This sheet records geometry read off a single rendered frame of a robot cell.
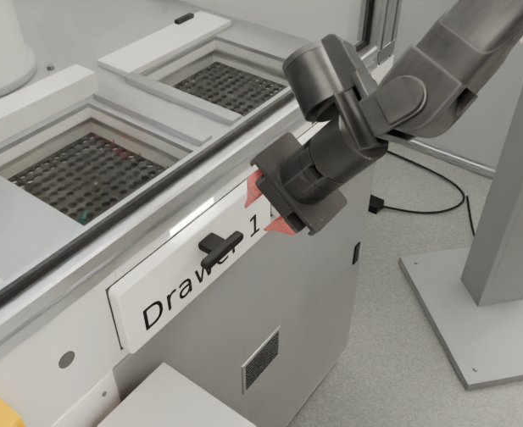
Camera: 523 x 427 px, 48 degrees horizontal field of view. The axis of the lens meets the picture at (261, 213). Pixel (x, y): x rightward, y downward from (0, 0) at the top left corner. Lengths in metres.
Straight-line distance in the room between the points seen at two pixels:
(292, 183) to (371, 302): 1.34
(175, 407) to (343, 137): 0.42
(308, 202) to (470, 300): 1.37
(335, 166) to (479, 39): 0.16
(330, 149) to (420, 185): 1.86
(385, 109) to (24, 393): 0.46
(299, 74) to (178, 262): 0.29
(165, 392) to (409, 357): 1.11
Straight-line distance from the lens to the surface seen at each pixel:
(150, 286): 0.72
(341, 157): 0.54
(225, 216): 0.78
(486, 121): 2.43
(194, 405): 0.78
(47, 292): 0.63
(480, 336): 1.86
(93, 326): 0.71
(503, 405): 1.79
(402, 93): 0.51
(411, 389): 1.74
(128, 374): 0.82
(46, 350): 0.67
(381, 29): 1.05
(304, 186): 0.59
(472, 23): 0.53
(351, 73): 0.56
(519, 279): 1.91
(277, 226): 0.65
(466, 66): 0.52
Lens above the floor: 1.42
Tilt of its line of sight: 41 degrees down
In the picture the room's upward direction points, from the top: straight up
